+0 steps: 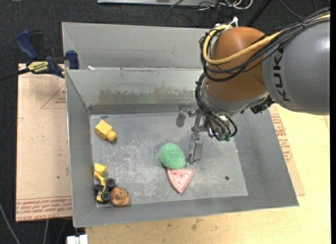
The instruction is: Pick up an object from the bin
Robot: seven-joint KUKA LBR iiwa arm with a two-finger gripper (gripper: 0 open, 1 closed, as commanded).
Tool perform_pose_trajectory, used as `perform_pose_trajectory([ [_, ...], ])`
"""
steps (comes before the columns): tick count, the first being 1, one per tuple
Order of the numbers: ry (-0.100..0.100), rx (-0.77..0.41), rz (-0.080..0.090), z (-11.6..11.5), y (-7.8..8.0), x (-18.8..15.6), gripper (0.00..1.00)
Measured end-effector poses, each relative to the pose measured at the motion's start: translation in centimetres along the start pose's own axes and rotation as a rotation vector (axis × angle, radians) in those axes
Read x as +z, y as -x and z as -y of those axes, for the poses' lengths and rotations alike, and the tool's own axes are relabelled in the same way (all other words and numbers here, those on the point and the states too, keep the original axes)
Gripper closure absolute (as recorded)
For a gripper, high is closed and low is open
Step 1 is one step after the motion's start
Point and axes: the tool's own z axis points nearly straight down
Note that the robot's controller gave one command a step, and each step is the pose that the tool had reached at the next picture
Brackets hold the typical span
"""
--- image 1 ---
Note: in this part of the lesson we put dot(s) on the grey metal bin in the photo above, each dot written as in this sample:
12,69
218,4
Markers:
136,143

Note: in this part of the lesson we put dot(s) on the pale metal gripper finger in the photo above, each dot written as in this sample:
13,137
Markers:
181,119
195,149

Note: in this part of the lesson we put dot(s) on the yellow toy block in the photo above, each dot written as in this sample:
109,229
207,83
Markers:
103,129

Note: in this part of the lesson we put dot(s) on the orange toy bear head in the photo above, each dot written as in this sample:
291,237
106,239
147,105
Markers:
119,197

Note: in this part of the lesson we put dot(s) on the brown cardboard board red print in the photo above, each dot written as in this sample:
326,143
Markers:
39,132

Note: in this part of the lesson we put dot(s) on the green scrubbing sponge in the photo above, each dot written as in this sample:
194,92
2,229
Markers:
172,156

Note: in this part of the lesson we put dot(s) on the pink toy watermelon slice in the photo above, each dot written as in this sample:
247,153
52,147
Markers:
180,178

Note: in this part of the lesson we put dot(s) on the yellow toy truck black wheels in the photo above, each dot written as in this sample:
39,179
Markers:
101,182

